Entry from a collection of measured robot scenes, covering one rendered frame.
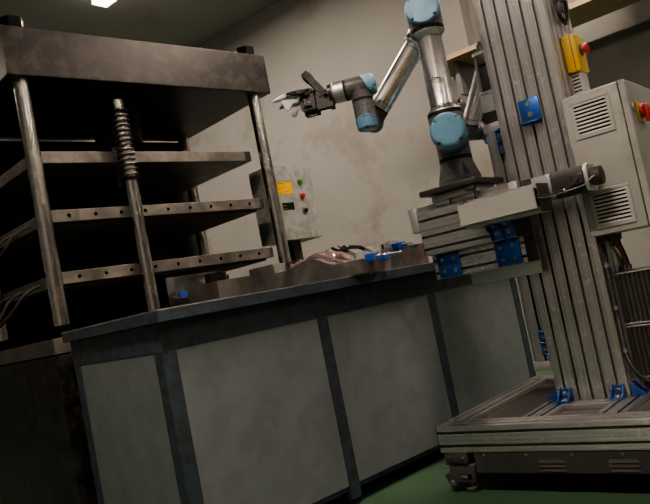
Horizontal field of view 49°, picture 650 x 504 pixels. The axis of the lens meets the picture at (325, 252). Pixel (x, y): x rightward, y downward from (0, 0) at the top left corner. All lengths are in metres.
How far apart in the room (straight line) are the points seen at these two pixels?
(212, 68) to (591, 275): 1.98
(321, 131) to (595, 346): 3.78
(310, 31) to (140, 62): 2.96
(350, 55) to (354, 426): 3.71
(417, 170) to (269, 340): 3.15
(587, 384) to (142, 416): 1.48
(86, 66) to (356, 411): 1.77
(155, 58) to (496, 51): 1.51
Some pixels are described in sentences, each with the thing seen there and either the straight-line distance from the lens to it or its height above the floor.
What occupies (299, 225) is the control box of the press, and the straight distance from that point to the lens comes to 3.79.
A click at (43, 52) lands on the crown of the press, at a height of 1.91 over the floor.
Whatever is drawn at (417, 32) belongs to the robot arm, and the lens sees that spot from 2.51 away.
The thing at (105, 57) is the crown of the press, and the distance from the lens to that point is 3.24.
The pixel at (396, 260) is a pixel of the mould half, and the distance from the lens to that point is 2.95.
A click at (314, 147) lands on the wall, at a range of 5.95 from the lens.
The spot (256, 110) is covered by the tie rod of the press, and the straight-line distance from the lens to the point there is 3.65.
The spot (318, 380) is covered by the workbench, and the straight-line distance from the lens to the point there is 2.55.
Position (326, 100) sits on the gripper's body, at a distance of 2.54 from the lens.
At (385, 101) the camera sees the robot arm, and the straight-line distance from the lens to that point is 2.62.
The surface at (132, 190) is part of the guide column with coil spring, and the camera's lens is 3.16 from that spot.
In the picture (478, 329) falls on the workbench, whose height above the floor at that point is 0.47.
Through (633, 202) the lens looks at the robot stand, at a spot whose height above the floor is 0.84.
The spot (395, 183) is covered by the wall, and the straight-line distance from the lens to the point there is 5.47.
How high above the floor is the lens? 0.74
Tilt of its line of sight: 4 degrees up
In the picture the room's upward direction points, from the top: 11 degrees counter-clockwise
